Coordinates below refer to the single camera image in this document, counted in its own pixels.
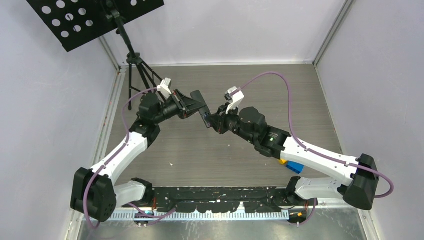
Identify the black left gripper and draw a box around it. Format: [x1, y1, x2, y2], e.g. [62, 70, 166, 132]
[152, 89, 205, 125]

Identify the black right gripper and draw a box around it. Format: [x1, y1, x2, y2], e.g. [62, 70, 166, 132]
[206, 103, 256, 145]

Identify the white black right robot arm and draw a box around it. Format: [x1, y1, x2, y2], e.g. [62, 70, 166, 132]
[201, 105, 380, 211]

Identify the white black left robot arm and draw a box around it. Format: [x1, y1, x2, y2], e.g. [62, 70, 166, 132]
[70, 89, 209, 222]

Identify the blue green white brick stack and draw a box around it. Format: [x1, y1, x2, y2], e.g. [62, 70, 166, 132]
[285, 161, 304, 174]

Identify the black music stand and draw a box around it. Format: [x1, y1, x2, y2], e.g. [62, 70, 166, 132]
[25, 0, 167, 111]

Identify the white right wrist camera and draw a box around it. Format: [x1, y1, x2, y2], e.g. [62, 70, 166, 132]
[224, 86, 245, 115]

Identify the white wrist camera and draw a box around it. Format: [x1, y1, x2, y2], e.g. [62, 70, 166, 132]
[157, 77, 172, 100]
[224, 86, 245, 115]

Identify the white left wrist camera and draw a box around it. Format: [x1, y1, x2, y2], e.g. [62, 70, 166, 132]
[157, 77, 172, 100]

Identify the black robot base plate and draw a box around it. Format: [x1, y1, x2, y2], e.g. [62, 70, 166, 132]
[133, 186, 314, 214]

